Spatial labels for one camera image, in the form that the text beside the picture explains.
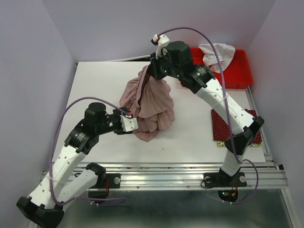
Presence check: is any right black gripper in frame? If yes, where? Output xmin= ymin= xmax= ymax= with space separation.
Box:
xmin=146 ymin=49 xmax=182 ymax=81

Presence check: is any pink pleated skirt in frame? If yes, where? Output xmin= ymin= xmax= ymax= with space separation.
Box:
xmin=119 ymin=66 xmax=175 ymax=142

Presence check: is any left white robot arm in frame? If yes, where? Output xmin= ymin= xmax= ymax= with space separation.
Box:
xmin=16 ymin=101 xmax=137 ymax=228

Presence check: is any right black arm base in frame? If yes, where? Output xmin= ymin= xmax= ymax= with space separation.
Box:
xmin=200 ymin=170 xmax=247 ymax=204

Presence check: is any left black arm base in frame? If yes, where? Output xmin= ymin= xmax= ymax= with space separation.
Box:
xmin=88 ymin=173 xmax=121 ymax=204

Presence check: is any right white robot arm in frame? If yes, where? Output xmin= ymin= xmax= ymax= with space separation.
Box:
xmin=149 ymin=40 xmax=264 ymax=185

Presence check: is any white cloth garment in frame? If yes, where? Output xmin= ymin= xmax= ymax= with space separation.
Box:
xmin=199 ymin=43 xmax=236 ymax=74

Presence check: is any red plastic bin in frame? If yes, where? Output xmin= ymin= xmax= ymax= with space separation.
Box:
xmin=190 ymin=47 xmax=254 ymax=89

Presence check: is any red polka dot skirt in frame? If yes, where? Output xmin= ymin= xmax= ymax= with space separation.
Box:
xmin=211 ymin=109 xmax=262 ymax=143

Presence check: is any yellow floral folded skirt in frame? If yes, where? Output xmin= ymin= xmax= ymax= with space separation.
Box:
xmin=217 ymin=141 xmax=262 ymax=147

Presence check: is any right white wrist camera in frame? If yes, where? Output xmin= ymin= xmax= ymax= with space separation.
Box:
xmin=151 ymin=34 xmax=170 ymax=58

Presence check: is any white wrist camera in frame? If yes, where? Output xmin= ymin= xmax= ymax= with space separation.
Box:
xmin=120 ymin=115 xmax=139 ymax=133
xmin=151 ymin=34 xmax=170 ymax=58

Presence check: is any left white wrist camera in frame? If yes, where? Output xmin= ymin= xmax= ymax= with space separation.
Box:
xmin=120 ymin=115 xmax=139 ymax=133

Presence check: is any white cable behind table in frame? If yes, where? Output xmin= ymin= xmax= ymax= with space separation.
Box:
xmin=111 ymin=54 xmax=152 ymax=63

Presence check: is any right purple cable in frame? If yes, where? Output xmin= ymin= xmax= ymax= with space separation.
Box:
xmin=156 ymin=28 xmax=259 ymax=205

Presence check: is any aluminium mounting rail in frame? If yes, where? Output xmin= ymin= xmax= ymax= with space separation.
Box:
xmin=102 ymin=161 xmax=288 ymax=191

